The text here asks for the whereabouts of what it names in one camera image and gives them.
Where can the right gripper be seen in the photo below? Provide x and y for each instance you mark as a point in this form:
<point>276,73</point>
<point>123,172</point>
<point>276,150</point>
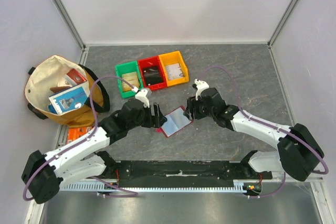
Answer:
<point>196,108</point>

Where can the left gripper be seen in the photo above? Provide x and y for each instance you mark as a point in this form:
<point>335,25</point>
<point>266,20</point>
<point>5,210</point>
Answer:
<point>159,118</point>

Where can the red leather card holder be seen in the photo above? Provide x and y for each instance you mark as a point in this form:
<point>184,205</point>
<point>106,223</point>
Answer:
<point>176,121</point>

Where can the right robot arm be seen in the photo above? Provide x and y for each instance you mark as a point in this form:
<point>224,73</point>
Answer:
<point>295,150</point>

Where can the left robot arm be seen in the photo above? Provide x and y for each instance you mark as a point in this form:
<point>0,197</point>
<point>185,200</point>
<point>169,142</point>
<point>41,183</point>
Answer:
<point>45,174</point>

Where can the white card in yellow bin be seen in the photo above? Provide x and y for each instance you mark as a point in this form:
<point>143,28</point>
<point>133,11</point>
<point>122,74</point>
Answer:
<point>174,71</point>

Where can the black card in red bin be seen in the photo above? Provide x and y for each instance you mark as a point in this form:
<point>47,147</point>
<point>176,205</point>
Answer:
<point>152,75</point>

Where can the beige cards in green bin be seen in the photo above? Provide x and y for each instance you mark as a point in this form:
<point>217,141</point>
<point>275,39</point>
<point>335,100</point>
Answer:
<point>131,78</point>

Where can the red plastic bin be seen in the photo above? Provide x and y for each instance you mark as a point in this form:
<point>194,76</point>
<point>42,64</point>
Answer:
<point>149,62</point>

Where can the yellow plastic bin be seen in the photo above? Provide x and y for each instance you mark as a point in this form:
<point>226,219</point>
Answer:
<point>171,58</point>

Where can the green plastic bin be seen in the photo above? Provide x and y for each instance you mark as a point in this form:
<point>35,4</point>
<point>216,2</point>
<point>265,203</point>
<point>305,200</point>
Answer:
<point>126,68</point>

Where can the blue product box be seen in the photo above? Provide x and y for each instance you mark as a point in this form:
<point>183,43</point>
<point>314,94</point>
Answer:
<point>70,99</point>

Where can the orange picture box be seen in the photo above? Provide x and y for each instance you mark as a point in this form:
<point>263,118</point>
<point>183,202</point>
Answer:
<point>75,133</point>

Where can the red white box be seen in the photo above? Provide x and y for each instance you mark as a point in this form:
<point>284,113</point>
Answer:
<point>73,77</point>

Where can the canvas tote bag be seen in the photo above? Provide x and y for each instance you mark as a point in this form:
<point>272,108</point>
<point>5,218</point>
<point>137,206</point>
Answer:
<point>47,79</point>

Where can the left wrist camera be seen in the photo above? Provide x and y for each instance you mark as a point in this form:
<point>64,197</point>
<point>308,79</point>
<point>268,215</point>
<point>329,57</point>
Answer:
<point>143,96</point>

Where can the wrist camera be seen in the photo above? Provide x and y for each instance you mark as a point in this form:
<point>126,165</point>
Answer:
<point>143,96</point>
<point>199,86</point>

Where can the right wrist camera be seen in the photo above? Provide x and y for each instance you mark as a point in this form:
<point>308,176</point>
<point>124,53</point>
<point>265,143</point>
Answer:
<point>199,86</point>

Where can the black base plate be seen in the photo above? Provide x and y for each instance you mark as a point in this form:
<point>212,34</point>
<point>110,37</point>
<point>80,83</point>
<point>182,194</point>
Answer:
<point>217,169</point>

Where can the slotted cable duct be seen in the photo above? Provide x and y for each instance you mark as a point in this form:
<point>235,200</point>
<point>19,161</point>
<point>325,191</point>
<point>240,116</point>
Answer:
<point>96,186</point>

